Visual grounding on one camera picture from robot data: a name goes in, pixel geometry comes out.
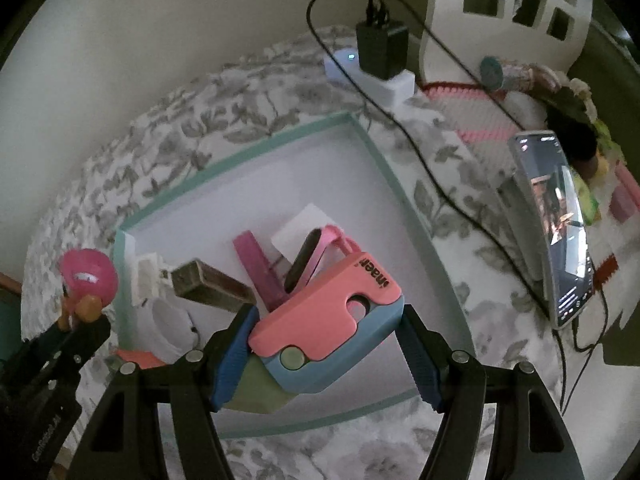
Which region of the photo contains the white plastic piece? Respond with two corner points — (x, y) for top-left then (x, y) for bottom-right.
(131, 254), (173, 306)

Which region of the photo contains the black cable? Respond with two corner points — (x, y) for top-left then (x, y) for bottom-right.
(306, 0), (608, 411)
(380, 0), (528, 131)

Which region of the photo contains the artificial flower bunch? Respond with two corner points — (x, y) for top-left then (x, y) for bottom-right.
(500, 60), (626, 226)

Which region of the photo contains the pink plastic item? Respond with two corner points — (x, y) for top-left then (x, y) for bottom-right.
(610, 165), (640, 221)

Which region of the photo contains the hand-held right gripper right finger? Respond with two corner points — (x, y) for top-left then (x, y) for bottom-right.
(397, 304), (586, 480)

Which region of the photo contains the pink white crocheted mat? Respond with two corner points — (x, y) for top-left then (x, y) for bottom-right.
(420, 80), (640, 341)

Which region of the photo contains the grey phone stand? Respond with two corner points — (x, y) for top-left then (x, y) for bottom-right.
(497, 172), (546, 281)

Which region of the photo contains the black power adapter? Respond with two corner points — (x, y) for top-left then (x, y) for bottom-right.
(356, 0), (408, 81)

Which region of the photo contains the teal round item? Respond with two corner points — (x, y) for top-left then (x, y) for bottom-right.
(479, 56), (505, 90)

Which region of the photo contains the grey floral blanket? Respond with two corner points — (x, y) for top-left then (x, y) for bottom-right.
(22, 25), (640, 480)

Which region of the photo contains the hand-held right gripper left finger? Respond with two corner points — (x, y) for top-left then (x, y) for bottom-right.
(65, 304), (261, 480)

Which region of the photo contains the gold patterned lighter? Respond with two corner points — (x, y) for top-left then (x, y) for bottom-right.
(172, 259), (257, 313)

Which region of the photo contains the white round device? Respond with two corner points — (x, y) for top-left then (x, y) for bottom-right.
(135, 297), (203, 363)

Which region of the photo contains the black watch with pink band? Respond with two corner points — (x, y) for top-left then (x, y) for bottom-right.
(284, 225), (361, 293)

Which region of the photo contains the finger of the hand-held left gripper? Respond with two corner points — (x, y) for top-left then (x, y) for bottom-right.
(22, 316), (112, 361)

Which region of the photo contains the white power strip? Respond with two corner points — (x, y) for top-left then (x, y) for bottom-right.
(324, 47), (416, 106)

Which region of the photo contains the white card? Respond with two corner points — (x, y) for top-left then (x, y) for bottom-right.
(271, 203), (337, 261)

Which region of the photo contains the smartphone with lit screen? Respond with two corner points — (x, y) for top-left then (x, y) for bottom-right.
(507, 130), (598, 330)

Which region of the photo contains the teal-rimmed white box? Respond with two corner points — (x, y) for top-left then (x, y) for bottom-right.
(112, 111), (476, 438)

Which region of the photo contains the pink blue green folding tool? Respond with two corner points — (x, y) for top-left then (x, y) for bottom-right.
(225, 250), (405, 415)

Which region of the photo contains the pink toy dog figure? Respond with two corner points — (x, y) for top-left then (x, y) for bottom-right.
(57, 249), (120, 331)

